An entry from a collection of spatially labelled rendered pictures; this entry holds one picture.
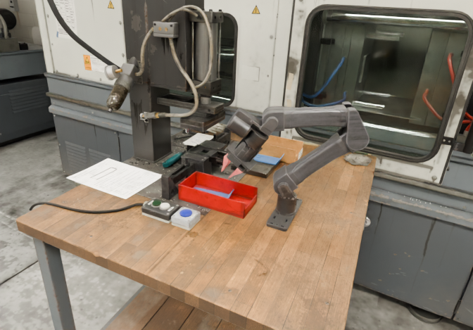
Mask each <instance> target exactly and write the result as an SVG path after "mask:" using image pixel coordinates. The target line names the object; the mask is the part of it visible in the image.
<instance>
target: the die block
mask: <svg viewBox="0 0 473 330"><path fill-rule="evenodd" d="M213 157H217V158H221V159H224V156H220V155H218V153H217V154H216V155H214V156H213ZM188 161H190V162H193V163H194V171H192V172H191V173H189V176H190V175H191V174H193V173H194V172H195V171H197V172H202V173H206V174H211V166H215V167H220V166H221V165H218V164H216V163H211V162H209V160H208V161H206V162H205V163H198V162H195V161H192V160H188Z"/></svg>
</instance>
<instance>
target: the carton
mask: <svg viewBox="0 0 473 330"><path fill-rule="evenodd" d="M261 147H262V148H263V149H262V150H261V151H260V152H259V153H258V154H261V155H265V156H272V157H276V158H281V157H282V155H283V154H284V156H283V157H282V159H281V160H280V162H283V163H288V164H291V163H294V162H296V161H297V160H298V159H299V158H300V157H301V156H302V152H303V141H297V140H293V139H287V138H283V137H276V136H272V135H270V136H269V139H268V140H267V141H266V142H265V143H264V144H263V145H262V146H261Z"/></svg>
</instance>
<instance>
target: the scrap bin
mask: <svg viewBox="0 0 473 330"><path fill-rule="evenodd" d="M194 187H198V188H202V189H207V190H211V191H218V192H222V193H226V194H230V193H231V192H232V190H233V189H234V191H233V192H232V194H231V196H230V197H229V198H225V197H223V196H219V195H215V194H213V193H208V192H205V191H201V190H198V189H194ZM257 196H258V187H256V186H251V185H248V184H243V183H240V182H236V181H232V180H229V179H224V178H221V177H216V176H213V175H210V174H206V173H202V172H197V171H195V172H194V173H193V174H191V175H190V176H189V177H187V178H186V179H185V180H184V181H182V182H181V183H179V184H178V197H179V200H182V201H186V202H188V203H193V204H195V205H199V206H202V207H205V208H209V209H211V210H216V211H218V212H223V213H225V214H228V215H232V216H235V217H239V218H241V219H244V218H245V216H246V215H247V214H248V212H249V211H250V210H251V208H252V207H253V206H254V205H255V204H256V202H257Z"/></svg>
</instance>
